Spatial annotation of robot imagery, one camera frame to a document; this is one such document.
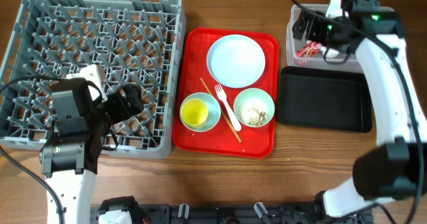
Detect grey dishwasher rack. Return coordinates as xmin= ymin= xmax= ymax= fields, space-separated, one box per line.
xmin=1 ymin=0 xmax=186 ymax=159

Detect clear plastic bin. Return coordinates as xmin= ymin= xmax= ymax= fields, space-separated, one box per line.
xmin=286 ymin=5 xmax=363 ymax=73

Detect green bowl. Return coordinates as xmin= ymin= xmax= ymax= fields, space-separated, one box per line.
xmin=234 ymin=88 xmax=276 ymax=128

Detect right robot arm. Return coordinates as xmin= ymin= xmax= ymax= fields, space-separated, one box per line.
xmin=293 ymin=0 xmax=426 ymax=221

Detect white plastic fork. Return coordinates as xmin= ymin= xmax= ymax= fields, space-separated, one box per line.
xmin=215 ymin=84 xmax=242 ymax=132

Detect wooden chopstick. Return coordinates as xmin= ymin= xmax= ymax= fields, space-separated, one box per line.
xmin=199 ymin=77 xmax=243 ymax=143

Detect red snack wrapper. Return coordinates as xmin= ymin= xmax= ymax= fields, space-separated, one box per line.
xmin=296 ymin=41 xmax=322 ymax=58

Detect light blue bowl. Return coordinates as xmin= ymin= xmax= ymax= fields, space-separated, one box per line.
xmin=179 ymin=92 xmax=221 ymax=132

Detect yellow plastic cup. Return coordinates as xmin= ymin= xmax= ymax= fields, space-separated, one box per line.
xmin=180 ymin=99 xmax=209 ymax=129

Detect white tissue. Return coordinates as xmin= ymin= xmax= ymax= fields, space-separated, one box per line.
xmin=320 ymin=47 xmax=340 ymax=59

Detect rice food scraps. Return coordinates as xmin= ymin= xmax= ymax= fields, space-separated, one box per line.
xmin=238 ymin=99 xmax=269 ymax=127

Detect light blue plate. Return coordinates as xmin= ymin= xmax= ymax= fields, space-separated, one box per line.
xmin=206 ymin=35 xmax=266 ymax=89

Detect black plastic tray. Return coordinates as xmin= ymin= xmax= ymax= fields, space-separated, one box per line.
xmin=276 ymin=66 xmax=372 ymax=133

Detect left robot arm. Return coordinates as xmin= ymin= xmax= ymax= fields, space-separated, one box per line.
xmin=39 ymin=78 xmax=143 ymax=223

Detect red plastic tray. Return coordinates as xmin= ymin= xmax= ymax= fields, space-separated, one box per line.
xmin=172 ymin=27 xmax=280 ymax=159

